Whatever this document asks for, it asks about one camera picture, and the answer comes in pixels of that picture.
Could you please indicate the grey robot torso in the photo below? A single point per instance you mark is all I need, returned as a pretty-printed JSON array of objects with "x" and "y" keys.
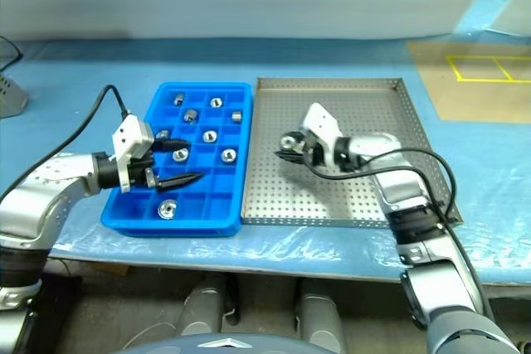
[{"x": 220, "y": 345}]

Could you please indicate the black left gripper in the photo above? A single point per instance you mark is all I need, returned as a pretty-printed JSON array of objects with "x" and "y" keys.
[{"x": 141, "y": 171}]

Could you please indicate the perforated metal tray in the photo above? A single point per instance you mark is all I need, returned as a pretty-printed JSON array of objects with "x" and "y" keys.
[{"x": 352, "y": 97}]

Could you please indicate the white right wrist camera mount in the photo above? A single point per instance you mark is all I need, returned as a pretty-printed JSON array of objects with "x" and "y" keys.
[{"x": 321, "y": 122}]

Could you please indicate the brown cardboard sheet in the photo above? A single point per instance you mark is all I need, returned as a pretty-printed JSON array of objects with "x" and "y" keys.
[{"x": 477, "y": 101}]

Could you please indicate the metal nut in tray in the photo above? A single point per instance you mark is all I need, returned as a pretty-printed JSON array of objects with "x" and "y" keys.
[
  {"x": 179, "y": 99},
  {"x": 216, "y": 102}
]

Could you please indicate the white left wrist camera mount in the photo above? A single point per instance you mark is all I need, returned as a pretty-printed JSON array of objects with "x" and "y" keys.
[{"x": 128, "y": 134}]

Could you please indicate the grey rounded robot leg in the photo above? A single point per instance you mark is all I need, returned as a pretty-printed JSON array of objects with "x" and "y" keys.
[
  {"x": 321, "y": 312},
  {"x": 203, "y": 308}
]

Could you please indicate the dark object on floor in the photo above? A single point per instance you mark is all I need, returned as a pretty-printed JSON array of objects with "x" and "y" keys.
[{"x": 524, "y": 347}]

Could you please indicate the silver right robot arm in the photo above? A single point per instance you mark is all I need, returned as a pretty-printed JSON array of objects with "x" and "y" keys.
[{"x": 398, "y": 192}]

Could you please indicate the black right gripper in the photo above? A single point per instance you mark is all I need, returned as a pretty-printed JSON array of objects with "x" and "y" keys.
[{"x": 315, "y": 155}]

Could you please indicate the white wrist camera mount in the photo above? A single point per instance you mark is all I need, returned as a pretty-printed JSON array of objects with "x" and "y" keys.
[
  {"x": 321, "y": 122},
  {"x": 128, "y": 134}
]

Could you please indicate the blue compartment tray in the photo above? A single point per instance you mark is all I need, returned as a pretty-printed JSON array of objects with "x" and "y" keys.
[{"x": 220, "y": 205}]

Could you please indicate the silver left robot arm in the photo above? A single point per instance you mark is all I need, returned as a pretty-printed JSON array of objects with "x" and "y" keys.
[{"x": 41, "y": 192}]

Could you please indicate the blue plastic table cover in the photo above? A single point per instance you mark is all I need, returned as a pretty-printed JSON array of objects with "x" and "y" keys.
[{"x": 332, "y": 246}]

